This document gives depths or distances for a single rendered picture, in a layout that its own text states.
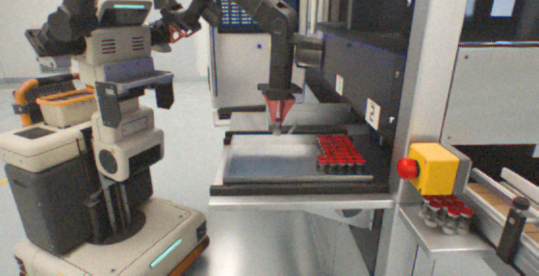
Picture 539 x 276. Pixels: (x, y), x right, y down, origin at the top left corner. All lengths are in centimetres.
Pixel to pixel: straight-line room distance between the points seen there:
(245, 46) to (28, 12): 613
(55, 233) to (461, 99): 149
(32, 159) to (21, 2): 613
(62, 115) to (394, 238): 129
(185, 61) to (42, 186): 507
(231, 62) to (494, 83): 115
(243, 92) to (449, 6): 115
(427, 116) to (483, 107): 11
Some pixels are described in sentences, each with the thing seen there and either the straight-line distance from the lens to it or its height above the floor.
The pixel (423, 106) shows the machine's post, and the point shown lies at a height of 110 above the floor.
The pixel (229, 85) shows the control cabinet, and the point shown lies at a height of 92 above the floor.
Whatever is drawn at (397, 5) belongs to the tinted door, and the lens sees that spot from 76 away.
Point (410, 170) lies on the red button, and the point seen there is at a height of 100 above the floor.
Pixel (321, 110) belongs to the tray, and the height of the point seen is 89.
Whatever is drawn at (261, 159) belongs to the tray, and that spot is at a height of 88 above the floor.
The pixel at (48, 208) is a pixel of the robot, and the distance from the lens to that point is 153.
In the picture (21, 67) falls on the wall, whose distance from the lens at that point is 768.
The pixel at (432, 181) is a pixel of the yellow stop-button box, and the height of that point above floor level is 99.
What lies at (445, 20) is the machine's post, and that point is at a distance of 63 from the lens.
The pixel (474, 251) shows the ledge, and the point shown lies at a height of 88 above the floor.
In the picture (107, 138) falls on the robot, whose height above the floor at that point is 82.
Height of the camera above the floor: 126
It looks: 20 degrees down
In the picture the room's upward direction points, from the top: straight up
